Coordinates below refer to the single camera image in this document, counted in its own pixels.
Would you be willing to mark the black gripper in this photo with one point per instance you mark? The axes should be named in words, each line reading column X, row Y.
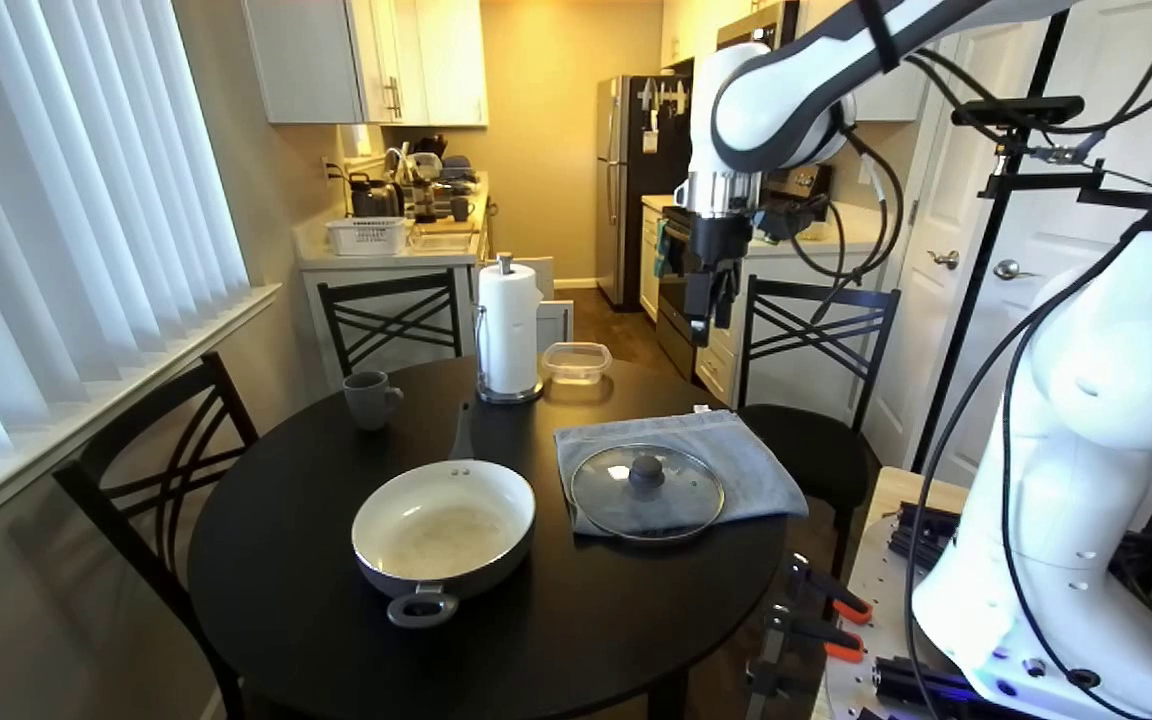
column 718, row 260

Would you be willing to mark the glass lid with grey knob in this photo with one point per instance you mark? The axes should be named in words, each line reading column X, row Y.
column 682, row 502

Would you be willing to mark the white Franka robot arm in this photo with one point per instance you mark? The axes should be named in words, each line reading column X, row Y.
column 1111, row 403

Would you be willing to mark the white pot with grey outside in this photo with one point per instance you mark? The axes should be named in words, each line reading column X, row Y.
column 442, row 527

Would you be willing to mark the black kitchen oven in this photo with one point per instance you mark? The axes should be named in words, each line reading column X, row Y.
column 672, row 294

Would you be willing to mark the clear plastic food container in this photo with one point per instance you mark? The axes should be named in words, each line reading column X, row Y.
column 579, row 361

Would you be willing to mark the grey cloth towel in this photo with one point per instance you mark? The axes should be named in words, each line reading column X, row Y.
column 759, row 465

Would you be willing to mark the black metal chair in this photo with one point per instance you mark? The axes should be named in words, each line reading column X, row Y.
column 808, row 446
column 390, row 321

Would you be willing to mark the black refrigerator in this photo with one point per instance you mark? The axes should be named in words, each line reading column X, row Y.
column 630, row 185

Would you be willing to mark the white paper towel roll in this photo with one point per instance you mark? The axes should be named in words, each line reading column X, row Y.
column 508, row 324

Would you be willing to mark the metal door knob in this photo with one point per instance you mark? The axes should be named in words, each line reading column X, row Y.
column 947, row 258

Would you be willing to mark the white kitchen counter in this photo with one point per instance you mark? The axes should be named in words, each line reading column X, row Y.
column 442, row 248

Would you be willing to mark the black coffee maker appliances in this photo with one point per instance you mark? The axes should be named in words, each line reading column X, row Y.
column 400, row 183

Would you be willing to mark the grey mug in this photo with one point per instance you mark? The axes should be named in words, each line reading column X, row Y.
column 370, row 399

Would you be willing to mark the clear plastic storage bin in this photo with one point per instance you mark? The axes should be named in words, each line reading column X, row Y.
column 367, row 234

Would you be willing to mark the white door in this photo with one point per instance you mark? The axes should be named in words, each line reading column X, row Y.
column 1069, row 243

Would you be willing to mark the dark wooden chair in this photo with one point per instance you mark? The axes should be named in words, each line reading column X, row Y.
column 137, row 507

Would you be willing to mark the white vertical blinds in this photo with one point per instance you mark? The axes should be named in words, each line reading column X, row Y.
column 70, row 203

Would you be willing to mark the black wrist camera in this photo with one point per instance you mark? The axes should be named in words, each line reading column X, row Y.
column 793, row 215

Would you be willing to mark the black camera stand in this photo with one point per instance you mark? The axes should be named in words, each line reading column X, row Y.
column 1019, row 114

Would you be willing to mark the white kitchen wall cabinet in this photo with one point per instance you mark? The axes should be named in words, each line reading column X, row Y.
column 337, row 62

